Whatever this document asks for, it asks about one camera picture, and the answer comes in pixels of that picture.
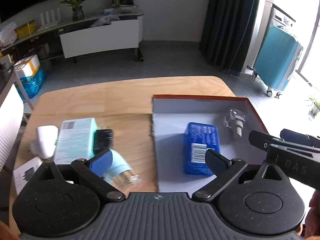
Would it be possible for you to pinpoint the blue-capped toothpick jar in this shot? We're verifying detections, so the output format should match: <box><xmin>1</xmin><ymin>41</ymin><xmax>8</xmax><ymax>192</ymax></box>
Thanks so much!
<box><xmin>102</xmin><ymin>150</ymin><xmax>139</xmax><ymax>191</ymax></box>

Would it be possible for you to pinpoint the clear and white faucet filter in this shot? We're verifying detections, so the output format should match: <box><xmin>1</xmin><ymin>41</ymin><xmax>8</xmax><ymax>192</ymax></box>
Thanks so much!
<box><xmin>224</xmin><ymin>108</ymin><xmax>246</xmax><ymax>139</ymax></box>

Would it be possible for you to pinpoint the black power adapter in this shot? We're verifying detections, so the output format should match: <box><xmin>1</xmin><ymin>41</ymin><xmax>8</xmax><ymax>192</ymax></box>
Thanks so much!
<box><xmin>93</xmin><ymin>129</ymin><xmax>113</xmax><ymax>155</ymax></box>

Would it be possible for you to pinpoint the teal and white carton box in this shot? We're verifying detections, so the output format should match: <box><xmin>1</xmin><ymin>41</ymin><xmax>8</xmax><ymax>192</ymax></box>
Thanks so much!
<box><xmin>54</xmin><ymin>118</ymin><xmax>98</xmax><ymax>165</ymax></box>

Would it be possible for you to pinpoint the white smart plug device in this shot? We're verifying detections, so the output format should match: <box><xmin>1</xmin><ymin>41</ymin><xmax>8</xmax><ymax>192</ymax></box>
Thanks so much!
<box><xmin>29</xmin><ymin>125</ymin><xmax>59</xmax><ymax>159</ymax></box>

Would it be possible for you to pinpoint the white box with charger picture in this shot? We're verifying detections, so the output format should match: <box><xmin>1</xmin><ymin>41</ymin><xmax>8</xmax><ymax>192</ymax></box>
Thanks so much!
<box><xmin>13</xmin><ymin>157</ymin><xmax>42</xmax><ymax>195</ymax></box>

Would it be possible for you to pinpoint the person's right hand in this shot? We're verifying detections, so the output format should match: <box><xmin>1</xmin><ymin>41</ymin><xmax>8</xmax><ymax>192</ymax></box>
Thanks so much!
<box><xmin>304</xmin><ymin>191</ymin><xmax>320</xmax><ymax>239</ymax></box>

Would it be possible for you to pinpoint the orange-rimmed white cardboard tray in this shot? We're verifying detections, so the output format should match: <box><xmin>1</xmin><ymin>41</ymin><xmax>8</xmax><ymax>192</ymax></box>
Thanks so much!
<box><xmin>152</xmin><ymin>95</ymin><xmax>267</xmax><ymax>196</ymax></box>

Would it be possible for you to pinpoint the small plant by window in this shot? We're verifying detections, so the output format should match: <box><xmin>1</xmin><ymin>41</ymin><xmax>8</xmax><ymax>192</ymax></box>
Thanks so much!
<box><xmin>308</xmin><ymin>98</ymin><xmax>320</xmax><ymax>118</ymax></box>

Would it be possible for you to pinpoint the teal hard-shell suitcase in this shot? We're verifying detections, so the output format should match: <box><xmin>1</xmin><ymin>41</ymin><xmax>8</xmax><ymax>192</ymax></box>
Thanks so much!
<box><xmin>252</xmin><ymin>26</ymin><xmax>303</xmax><ymax>98</ymax></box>

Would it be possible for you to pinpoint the white ribbed side cabinet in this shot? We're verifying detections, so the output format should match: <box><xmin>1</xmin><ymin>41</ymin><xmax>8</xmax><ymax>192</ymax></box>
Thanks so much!
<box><xmin>0</xmin><ymin>64</ymin><xmax>25</xmax><ymax>173</ymax></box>

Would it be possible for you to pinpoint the blue plastic bag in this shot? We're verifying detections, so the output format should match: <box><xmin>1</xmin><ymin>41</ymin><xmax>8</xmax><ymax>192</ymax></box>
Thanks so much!
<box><xmin>20</xmin><ymin>68</ymin><xmax>46</xmax><ymax>99</ymax></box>

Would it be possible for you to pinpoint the white appliance behind suitcase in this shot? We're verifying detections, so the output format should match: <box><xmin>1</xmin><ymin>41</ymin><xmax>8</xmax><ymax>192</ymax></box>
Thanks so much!
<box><xmin>241</xmin><ymin>0</ymin><xmax>296</xmax><ymax>73</ymax></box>

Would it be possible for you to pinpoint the white and yellow cardboard box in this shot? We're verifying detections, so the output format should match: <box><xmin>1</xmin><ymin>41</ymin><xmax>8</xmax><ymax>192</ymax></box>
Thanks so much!
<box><xmin>14</xmin><ymin>54</ymin><xmax>40</xmax><ymax>78</ymax></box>

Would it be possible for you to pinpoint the dark green curtain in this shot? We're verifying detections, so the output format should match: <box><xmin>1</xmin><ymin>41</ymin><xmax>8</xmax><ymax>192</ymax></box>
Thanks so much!
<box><xmin>199</xmin><ymin>0</ymin><xmax>259</xmax><ymax>76</ymax></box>

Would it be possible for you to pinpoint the white and black TV cabinet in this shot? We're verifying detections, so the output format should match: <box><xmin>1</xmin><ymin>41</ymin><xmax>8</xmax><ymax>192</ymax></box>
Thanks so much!
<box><xmin>1</xmin><ymin>10</ymin><xmax>144</xmax><ymax>62</ymax></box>

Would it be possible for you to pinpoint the white router with antennas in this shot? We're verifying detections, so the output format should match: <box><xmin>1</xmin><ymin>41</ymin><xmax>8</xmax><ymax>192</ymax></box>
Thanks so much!
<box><xmin>38</xmin><ymin>8</ymin><xmax>61</xmax><ymax>30</ymax></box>

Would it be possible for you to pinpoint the yellow tin box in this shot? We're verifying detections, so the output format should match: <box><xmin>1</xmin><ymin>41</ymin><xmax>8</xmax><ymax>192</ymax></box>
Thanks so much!
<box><xmin>15</xmin><ymin>20</ymin><xmax>36</xmax><ymax>40</ymax></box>

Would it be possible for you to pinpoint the white plastic bag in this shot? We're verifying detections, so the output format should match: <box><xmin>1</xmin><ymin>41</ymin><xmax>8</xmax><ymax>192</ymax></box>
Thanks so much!
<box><xmin>0</xmin><ymin>22</ymin><xmax>17</xmax><ymax>48</ymax></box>

